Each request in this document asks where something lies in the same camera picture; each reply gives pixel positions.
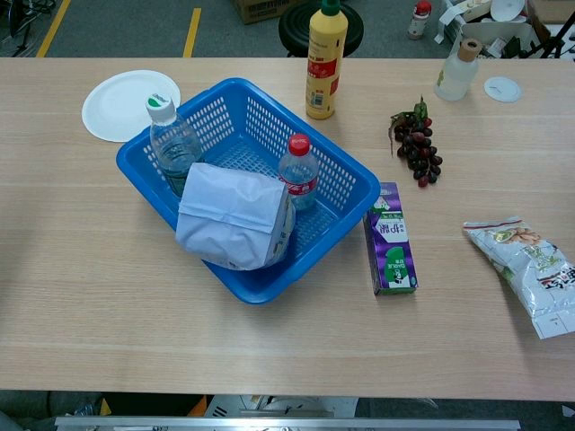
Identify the white paper plate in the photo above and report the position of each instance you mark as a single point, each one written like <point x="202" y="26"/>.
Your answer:
<point x="119" y="105"/>

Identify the black tripod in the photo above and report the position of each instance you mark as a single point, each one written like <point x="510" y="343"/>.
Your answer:
<point x="557" y="40"/>

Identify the blue perforated plastic basket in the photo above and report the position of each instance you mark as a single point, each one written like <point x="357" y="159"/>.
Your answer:
<point x="251" y="148"/>

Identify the white storage bin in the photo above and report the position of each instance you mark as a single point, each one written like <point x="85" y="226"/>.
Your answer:
<point x="498" y="31"/>

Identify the silver nut snack bag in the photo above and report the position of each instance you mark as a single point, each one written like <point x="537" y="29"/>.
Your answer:
<point x="525" y="269"/>

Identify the cardboard box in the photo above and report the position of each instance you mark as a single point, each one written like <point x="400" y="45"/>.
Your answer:
<point x="260" y="11"/>

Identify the black round stool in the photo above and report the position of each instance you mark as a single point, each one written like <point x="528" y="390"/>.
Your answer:
<point x="294" y="27"/>

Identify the white round table grommet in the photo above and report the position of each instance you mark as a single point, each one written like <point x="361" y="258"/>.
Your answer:
<point x="502" y="89"/>

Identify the purple milk carton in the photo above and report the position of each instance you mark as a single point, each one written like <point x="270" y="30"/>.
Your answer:
<point x="391" y="242"/>

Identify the clear bottle with cork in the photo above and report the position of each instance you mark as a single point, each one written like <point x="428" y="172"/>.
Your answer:
<point x="456" y="76"/>

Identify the green-capped water bottle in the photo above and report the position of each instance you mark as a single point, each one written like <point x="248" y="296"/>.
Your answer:
<point x="173" y="143"/>

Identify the pale purple tissue pack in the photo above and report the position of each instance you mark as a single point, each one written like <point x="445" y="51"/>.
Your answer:
<point x="229" y="215"/>

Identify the red-capped water bottle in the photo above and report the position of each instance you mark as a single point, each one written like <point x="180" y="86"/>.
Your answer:
<point x="298" y="173"/>

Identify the dark red grape bunch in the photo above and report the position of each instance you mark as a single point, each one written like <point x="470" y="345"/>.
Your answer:
<point x="420" y="150"/>

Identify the aluminium rail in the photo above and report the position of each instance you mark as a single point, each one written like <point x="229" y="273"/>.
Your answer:
<point x="287" y="424"/>

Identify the yellow juice bottle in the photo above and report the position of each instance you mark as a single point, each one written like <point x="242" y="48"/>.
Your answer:
<point x="324" y="58"/>

